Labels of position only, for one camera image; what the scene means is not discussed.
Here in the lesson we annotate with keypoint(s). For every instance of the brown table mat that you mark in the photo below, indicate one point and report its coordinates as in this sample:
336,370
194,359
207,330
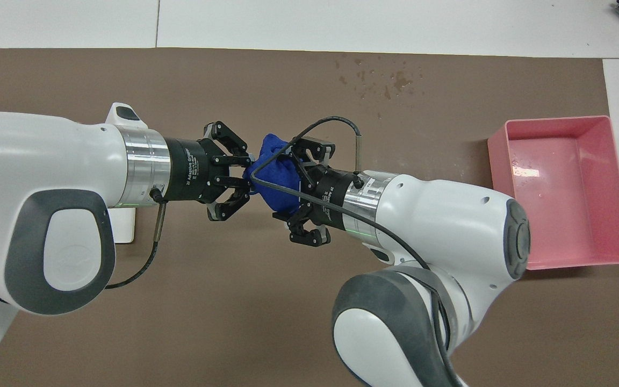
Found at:
234,322

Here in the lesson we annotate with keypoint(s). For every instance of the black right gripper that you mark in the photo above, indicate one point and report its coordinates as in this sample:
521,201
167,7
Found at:
331,196

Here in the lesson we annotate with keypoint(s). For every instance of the pink plastic bin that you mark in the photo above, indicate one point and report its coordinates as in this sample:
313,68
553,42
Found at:
562,188

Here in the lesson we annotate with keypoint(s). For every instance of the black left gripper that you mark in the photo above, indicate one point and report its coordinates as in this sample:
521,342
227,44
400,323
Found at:
188,169

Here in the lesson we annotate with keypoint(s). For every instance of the blue towel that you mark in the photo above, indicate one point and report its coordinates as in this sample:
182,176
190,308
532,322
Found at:
274,156

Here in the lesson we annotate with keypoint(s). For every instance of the white towel rack base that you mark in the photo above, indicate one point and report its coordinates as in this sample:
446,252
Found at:
124,226

